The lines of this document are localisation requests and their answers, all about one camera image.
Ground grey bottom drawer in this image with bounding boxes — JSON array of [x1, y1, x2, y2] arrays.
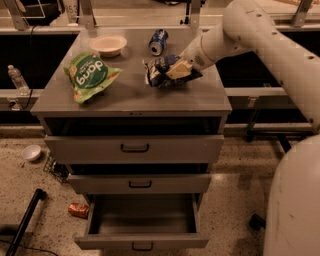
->
[[74, 194, 208, 251]]

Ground grey drawer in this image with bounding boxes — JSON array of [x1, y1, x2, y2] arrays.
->
[[74, 194, 208, 251], [68, 174, 211, 195], [45, 135, 224, 164]]

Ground orange crushed can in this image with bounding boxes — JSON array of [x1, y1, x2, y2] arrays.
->
[[68, 203, 89, 219]]

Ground small wire basket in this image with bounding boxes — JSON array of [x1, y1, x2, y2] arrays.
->
[[43, 153, 69, 184]]

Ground beige bowl on cabinet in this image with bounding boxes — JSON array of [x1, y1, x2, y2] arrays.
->
[[89, 35, 127, 57]]

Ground clear plastic water bottle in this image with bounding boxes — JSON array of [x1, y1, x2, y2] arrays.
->
[[8, 65, 30, 96]]

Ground grey middle drawer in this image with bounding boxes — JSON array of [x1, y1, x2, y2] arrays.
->
[[68, 174, 211, 195]]

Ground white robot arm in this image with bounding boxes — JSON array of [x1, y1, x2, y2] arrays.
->
[[166, 0, 320, 256]]

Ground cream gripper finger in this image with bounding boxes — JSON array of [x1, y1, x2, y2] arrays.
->
[[166, 60, 193, 80]]

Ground blue chip bag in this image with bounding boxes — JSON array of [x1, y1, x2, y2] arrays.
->
[[144, 54, 202, 88]]

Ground green chip bag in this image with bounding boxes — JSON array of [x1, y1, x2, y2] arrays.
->
[[64, 52, 122, 104]]

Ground grey top drawer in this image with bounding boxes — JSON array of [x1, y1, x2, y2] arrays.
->
[[45, 135, 224, 164]]

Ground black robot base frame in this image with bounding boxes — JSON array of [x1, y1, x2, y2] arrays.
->
[[246, 108, 306, 231]]

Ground grey metal drawer cabinet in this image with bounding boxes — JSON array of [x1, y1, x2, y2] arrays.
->
[[30, 27, 233, 204]]

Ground white bowl on floor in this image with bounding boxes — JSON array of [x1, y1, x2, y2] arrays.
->
[[21, 145, 41, 161]]

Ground blue soda can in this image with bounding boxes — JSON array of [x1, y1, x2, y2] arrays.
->
[[149, 29, 168, 56]]

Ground black cable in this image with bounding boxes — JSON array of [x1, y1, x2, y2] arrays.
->
[[22, 25, 38, 111]]

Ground black stand leg left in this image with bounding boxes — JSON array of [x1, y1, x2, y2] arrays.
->
[[5, 189, 46, 256]]

